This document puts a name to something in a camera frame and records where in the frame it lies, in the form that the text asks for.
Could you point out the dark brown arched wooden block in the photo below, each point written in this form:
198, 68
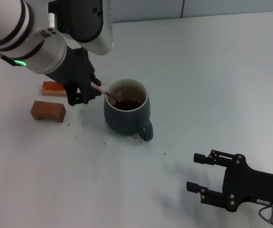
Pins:
51, 110

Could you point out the dark brown coffee liquid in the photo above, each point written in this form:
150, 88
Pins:
131, 105

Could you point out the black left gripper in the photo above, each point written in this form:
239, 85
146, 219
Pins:
74, 71

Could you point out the dark grey ceramic mug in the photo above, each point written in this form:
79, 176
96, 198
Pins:
119, 121

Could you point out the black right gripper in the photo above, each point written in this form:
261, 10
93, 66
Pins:
248, 185

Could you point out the light wooden block red stained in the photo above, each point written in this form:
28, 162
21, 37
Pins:
48, 91

